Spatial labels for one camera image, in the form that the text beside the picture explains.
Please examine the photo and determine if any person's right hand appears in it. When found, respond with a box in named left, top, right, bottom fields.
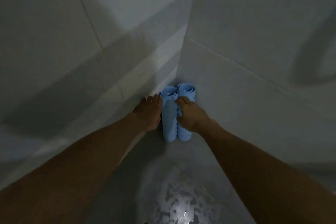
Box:
left=176, top=96, right=211, bottom=133

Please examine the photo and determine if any person's left hand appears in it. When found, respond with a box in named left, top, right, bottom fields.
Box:
left=131, top=94, right=163, bottom=131

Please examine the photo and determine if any blue bath mat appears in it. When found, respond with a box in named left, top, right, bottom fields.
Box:
left=159, top=86, right=180, bottom=143
left=176, top=82, right=196, bottom=142

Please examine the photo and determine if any person's left forearm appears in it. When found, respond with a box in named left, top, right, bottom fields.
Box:
left=0, top=112, right=155, bottom=224

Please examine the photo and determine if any person's right forearm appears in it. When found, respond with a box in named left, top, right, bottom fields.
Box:
left=196, top=119, right=336, bottom=224

